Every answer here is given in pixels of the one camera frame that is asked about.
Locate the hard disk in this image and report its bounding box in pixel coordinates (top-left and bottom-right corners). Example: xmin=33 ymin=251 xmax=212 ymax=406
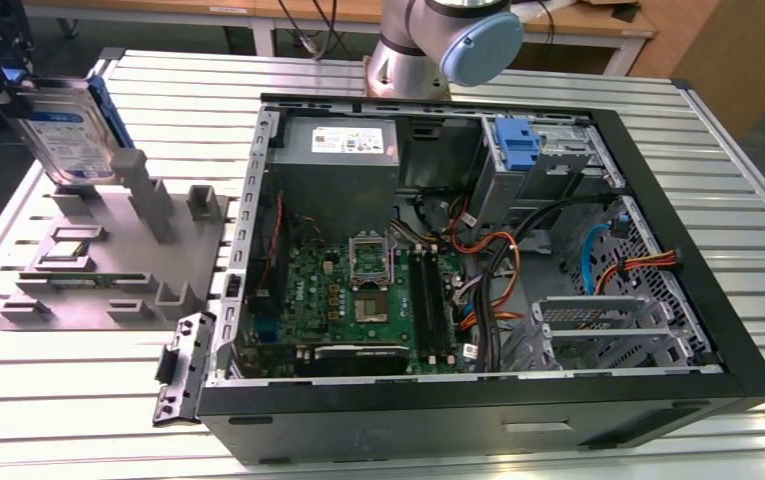
xmin=0 ymin=68 xmax=138 ymax=187

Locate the blue data wire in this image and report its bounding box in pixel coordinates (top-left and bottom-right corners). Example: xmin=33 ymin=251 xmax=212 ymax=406
xmin=581 ymin=222 xmax=628 ymax=296

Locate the orange red power wire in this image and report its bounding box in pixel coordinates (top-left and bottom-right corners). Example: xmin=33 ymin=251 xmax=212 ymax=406
xmin=599 ymin=249 xmax=681 ymax=296

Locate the metal disk bay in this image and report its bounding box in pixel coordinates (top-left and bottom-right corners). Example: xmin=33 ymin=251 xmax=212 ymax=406
xmin=501 ymin=294 xmax=717 ymax=374

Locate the CPU chip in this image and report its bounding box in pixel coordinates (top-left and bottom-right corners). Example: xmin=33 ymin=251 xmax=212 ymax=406
xmin=45 ymin=242 xmax=88 ymax=262

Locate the green RAM stick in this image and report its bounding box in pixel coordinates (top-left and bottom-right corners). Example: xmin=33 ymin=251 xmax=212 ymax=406
xmin=19 ymin=272 xmax=150 ymax=290

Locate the grey parts rack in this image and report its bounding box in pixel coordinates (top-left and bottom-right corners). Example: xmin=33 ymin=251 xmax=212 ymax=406
xmin=0 ymin=149 xmax=234 ymax=332

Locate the grey power supply unit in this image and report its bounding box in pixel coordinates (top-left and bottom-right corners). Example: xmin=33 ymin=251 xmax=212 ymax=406
xmin=265 ymin=115 xmax=402 ymax=240

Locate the metal socket cover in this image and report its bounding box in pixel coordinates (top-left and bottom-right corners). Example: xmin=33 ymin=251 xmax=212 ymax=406
xmin=348 ymin=232 xmax=397 ymax=291

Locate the blue expansion slot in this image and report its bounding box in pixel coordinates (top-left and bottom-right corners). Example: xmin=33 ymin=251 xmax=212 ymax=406
xmin=256 ymin=313 xmax=285 ymax=346

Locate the green motherboard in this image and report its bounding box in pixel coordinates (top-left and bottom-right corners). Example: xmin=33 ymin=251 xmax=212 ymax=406
xmin=234 ymin=234 xmax=484 ymax=376

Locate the CPU socket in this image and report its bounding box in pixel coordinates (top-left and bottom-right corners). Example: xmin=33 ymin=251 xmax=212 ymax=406
xmin=353 ymin=292 xmax=397 ymax=326

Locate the blue drive latch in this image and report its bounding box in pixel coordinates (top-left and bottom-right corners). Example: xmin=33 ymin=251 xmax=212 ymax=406
xmin=496 ymin=117 xmax=543 ymax=172

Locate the black graphics card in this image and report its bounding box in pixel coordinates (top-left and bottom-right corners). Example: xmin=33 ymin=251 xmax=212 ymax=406
xmin=294 ymin=342 xmax=414 ymax=379

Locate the RAM slot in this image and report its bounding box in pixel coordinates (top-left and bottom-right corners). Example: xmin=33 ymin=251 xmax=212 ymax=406
xmin=410 ymin=244 xmax=432 ymax=366
xmin=418 ymin=244 xmax=441 ymax=366
xmin=428 ymin=244 xmax=449 ymax=366

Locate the metal drive cage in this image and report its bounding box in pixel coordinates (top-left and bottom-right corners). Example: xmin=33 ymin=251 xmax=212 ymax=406
xmin=468 ymin=115 xmax=624 ymax=236

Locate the black open PC case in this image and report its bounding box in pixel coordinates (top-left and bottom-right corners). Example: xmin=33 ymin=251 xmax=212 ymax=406
xmin=196 ymin=91 xmax=765 ymax=466

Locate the wooden cabinet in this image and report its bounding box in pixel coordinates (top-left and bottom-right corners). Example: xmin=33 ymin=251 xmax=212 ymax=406
xmin=635 ymin=0 xmax=765 ymax=144

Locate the metal card retention bracket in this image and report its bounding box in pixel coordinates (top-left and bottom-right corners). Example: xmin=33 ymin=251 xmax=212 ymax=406
xmin=152 ymin=309 xmax=218 ymax=429

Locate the orange wire bundle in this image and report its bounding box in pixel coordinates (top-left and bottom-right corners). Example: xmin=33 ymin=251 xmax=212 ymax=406
xmin=448 ymin=192 xmax=528 ymax=334

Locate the wooden desk white frame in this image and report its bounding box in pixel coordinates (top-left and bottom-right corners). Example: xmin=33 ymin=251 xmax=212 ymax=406
xmin=25 ymin=0 xmax=661 ymax=76

